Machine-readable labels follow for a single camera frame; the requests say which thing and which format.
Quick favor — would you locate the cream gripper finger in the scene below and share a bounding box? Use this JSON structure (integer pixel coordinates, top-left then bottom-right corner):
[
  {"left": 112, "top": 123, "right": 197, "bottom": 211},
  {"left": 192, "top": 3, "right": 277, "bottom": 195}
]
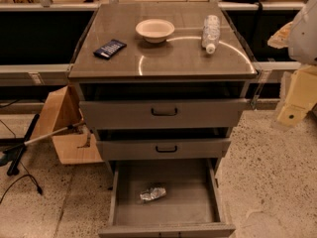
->
[
  {"left": 267, "top": 22, "right": 292, "bottom": 49},
  {"left": 276, "top": 64, "right": 317, "bottom": 128}
]

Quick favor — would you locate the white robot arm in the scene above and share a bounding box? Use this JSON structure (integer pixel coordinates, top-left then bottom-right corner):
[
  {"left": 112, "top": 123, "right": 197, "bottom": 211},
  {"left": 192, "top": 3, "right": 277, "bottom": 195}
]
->
[{"left": 267, "top": 0, "right": 317, "bottom": 130}]

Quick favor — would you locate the grey top drawer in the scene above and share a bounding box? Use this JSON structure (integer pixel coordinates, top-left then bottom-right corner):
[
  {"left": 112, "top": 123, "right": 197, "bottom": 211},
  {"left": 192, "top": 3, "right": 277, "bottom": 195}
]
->
[{"left": 79, "top": 99, "right": 247, "bottom": 129}]

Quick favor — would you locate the grey metal drawer cabinet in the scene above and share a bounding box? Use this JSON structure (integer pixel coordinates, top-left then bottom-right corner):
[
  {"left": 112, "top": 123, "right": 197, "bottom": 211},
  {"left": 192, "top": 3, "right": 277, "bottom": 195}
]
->
[{"left": 68, "top": 1, "right": 259, "bottom": 180}]

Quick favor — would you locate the grey middle drawer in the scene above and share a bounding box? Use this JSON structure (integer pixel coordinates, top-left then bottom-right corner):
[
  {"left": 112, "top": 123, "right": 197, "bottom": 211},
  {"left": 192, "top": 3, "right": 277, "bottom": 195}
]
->
[{"left": 96, "top": 138, "right": 230, "bottom": 161}]

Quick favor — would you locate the grey open bottom drawer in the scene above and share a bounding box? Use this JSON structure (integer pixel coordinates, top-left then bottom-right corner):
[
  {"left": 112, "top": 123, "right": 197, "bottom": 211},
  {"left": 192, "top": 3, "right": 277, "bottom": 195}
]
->
[{"left": 99, "top": 159, "right": 235, "bottom": 238}]

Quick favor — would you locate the clear plastic water bottle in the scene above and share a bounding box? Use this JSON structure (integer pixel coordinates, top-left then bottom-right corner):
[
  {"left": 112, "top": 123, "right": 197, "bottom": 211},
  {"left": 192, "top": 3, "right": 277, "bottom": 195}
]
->
[{"left": 201, "top": 15, "right": 220, "bottom": 55}]

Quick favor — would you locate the white paper bowl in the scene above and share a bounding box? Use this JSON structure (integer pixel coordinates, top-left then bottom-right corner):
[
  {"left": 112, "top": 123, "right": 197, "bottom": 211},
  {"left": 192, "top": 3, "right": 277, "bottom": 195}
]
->
[{"left": 136, "top": 19, "right": 174, "bottom": 44}]

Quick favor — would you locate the light wooden box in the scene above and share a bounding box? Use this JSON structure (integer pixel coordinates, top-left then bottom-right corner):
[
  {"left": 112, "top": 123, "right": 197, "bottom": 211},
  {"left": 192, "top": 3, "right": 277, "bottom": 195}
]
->
[{"left": 31, "top": 86, "right": 102, "bottom": 165}]

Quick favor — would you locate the black and white grabber stick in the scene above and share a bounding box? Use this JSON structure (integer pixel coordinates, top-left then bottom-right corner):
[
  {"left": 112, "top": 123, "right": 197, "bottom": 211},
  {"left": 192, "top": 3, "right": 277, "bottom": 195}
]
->
[{"left": 1, "top": 121, "right": 84, "bottom": 176}]

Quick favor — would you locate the black floor cable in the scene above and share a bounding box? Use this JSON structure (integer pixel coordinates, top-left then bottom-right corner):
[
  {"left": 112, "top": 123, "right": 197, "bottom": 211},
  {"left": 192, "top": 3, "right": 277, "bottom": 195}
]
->
[{"left": 0, "top": 118, "right": 44, "bottom": 205}]

